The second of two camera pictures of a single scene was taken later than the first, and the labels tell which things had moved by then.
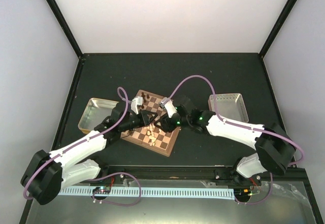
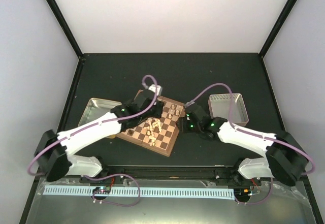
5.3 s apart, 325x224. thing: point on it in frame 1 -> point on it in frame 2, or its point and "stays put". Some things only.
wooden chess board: [150, 136] stays put
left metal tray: [97, 110] stays put
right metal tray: [231, 105] stays put
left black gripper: [144, 120] -> [158, 114]
